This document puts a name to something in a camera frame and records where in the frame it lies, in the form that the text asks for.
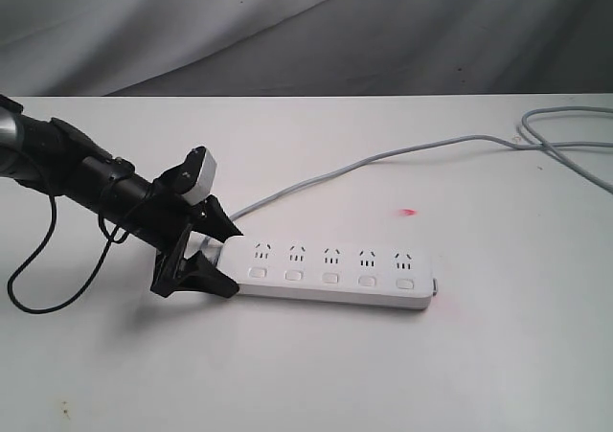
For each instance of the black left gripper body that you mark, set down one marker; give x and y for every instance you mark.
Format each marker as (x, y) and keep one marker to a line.
(162, 219)

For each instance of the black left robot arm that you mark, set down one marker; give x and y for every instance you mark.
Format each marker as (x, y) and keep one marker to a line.
(56, 159)

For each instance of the white five-outlet power strip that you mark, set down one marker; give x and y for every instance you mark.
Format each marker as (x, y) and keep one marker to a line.
(330, 271)

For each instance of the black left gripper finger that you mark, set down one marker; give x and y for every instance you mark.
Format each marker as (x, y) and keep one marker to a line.
(209, 219)
(197, 274)

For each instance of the grey backdrop cloth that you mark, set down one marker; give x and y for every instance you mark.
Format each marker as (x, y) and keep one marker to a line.
(304, 47)

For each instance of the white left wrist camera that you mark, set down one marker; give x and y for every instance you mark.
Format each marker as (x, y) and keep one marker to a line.
(193, 179)

